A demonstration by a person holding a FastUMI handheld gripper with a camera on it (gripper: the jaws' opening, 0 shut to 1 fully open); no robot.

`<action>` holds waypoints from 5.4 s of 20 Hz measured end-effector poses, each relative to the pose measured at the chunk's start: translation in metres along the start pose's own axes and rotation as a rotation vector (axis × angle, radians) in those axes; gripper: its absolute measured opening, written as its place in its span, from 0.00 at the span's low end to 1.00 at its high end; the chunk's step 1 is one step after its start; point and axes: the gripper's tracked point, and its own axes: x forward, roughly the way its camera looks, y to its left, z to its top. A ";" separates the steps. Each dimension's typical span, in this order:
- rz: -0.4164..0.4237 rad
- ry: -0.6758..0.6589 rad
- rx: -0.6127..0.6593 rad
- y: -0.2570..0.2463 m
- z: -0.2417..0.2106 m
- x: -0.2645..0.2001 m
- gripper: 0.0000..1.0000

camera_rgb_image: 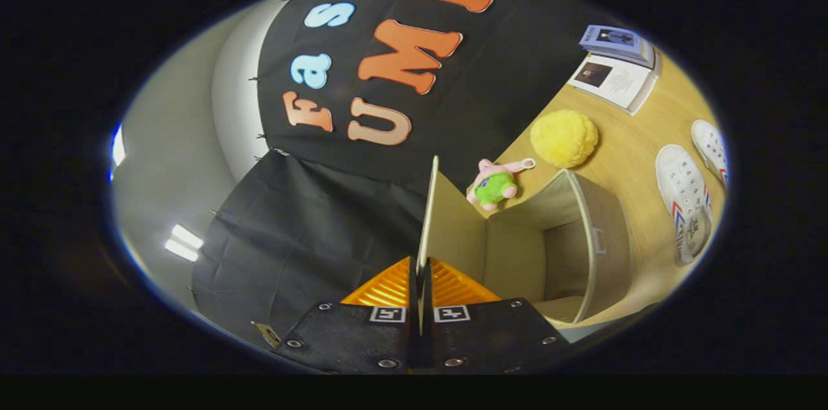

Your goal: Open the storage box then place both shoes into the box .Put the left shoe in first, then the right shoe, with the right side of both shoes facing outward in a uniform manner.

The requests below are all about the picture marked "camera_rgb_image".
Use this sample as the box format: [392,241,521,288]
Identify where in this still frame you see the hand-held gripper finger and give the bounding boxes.
[420,258,571,375]
[272,256,421,375]

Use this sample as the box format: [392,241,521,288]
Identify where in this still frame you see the beige fabric storage box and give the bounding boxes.
[417,156,631,327]

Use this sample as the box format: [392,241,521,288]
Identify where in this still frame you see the white striped shoe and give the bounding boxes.
[690,119,730,189]
[655,144,714,267]

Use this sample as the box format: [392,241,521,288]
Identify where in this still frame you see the pink green plush toy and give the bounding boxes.
[466,158,537,211]

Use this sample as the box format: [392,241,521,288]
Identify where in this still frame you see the ceiling light panel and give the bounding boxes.
[109,122,127,181]
[164,224,204,263]

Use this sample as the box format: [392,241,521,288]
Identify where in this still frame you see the yellow round plush cushion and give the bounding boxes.
[530,109,600,169]

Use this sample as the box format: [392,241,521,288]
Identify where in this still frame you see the white book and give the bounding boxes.
[568,52,662,116]

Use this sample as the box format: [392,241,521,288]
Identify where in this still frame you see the blue book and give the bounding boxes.
[579,24,655,65]

